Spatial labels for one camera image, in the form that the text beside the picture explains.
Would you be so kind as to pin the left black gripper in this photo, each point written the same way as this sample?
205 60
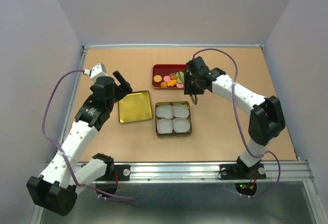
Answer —
125 85

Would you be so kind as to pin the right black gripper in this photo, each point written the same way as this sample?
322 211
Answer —
188 88

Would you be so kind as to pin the gold square cookie tin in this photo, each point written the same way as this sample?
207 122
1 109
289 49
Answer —
173 134

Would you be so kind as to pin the metal tongs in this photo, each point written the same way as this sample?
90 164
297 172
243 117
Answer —
194 98

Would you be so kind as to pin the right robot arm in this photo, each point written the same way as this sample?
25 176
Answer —
266 120

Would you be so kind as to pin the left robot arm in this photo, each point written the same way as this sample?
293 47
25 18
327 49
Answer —
58 185

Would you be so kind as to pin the green round cookie upper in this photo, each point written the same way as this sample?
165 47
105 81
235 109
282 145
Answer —
180 74

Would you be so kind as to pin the pink round cookie lower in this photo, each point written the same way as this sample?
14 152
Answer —
178 85

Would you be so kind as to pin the pink round cookie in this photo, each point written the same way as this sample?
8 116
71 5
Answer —
166 79
178 85

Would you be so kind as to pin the orange fish-shaped cookie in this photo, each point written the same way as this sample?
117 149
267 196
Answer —
172 83

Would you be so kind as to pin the brown round cookie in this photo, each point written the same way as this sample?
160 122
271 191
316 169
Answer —
173 76

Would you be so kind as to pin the gold tin lid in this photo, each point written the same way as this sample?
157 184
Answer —
135 107

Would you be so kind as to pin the red rectangular tray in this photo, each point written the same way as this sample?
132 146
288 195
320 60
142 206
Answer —
166 70

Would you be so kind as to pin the white paper cup back right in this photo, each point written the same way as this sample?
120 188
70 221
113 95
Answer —
180 111

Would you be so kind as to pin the white paper cup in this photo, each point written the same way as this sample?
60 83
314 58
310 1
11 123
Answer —
180 111
181 125
164 126
164 111

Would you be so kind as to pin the orange round cookie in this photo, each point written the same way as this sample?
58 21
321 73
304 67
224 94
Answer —
157 78

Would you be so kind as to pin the white paper cup back left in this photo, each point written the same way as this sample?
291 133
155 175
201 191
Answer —
164 111

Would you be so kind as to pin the white paper cup front right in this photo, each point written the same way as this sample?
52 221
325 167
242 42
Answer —
181 125

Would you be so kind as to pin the white paper cup front left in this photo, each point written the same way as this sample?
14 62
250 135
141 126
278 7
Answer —
164 126

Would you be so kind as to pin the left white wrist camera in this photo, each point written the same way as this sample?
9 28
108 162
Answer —
97 71

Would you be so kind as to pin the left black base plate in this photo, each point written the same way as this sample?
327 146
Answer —
120 171

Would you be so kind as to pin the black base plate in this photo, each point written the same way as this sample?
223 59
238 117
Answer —
241 172
120 171

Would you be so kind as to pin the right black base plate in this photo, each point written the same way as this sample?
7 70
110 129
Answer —
241 172

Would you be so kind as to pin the aluminium front rail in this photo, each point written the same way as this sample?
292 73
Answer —
207 172

